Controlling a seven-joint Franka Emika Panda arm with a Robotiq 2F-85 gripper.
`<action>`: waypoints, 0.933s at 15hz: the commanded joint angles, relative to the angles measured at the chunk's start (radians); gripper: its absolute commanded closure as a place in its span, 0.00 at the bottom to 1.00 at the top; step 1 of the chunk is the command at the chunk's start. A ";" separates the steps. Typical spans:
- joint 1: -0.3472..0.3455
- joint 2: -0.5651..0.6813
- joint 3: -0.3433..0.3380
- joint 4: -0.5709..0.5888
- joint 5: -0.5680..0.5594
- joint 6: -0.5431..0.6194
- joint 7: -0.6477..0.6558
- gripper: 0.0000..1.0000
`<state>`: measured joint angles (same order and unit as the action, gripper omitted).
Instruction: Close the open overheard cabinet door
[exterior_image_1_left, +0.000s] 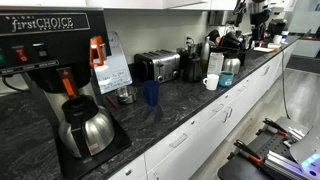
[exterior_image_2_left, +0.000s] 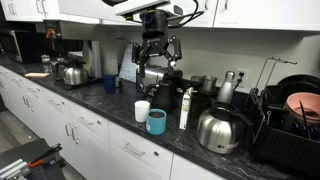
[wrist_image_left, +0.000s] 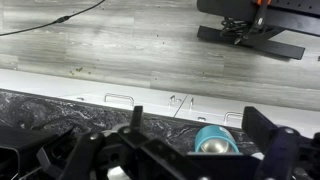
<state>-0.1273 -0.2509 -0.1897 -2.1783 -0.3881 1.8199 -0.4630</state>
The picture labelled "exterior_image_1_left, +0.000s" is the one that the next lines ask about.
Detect white lower cabinet drawers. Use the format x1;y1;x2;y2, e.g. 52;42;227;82
108;42;295;180

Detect white overhead cabinet door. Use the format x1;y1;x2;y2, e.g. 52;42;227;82
162;0;237;10

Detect dark blue plastic cup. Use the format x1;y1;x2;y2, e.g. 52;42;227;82
143;80;159;106

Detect chrome four-slot toaster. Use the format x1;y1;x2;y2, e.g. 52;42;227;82
134;49;180;83

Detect small steel bowl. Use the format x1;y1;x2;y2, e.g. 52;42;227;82
115;86;137;104

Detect black gooseneck kettle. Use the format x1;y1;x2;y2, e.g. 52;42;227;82
183;53;202;82

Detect coffee grinder with steel cup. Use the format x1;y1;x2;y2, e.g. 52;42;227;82
176;44;198;70

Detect small whiteboard with writing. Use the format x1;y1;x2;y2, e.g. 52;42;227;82
94;31;132;94

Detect white ceramic mug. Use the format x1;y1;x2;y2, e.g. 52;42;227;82
203;74;219;91

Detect steel water bottle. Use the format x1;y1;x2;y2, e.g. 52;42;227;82
200;36;210;72

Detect white carton box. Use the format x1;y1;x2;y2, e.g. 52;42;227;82
207;52;224;75

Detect teal insulated mug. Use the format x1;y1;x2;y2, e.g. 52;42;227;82
219;71;234;87

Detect steel thermal carafe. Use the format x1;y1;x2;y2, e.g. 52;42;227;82
223;54;241;74

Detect steel coffee carafe on brewer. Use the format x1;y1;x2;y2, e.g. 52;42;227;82
58;95;115;158

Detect black orange clamp front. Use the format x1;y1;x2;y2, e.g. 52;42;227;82
227;140;263;163

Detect black orange clamp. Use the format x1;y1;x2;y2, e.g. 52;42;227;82
227;140;263;163
256;118;287;136

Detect black commercial coffee brewer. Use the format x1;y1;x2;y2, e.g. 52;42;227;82
0;6;130;180

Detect black robot cart platform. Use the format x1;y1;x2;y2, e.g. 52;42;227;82
218;117;320;180

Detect black orange clamp rear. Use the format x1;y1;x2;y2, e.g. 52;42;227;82
256;118;287;136

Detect yellow sponge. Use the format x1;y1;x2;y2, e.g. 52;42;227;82
268;43;281;50

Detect white paper cup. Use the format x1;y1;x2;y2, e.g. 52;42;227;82
273;35;282;44

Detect wall power outlet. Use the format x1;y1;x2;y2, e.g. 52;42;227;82
184;35;192;46

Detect black hanging cable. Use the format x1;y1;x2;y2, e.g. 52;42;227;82
280;49;292;120

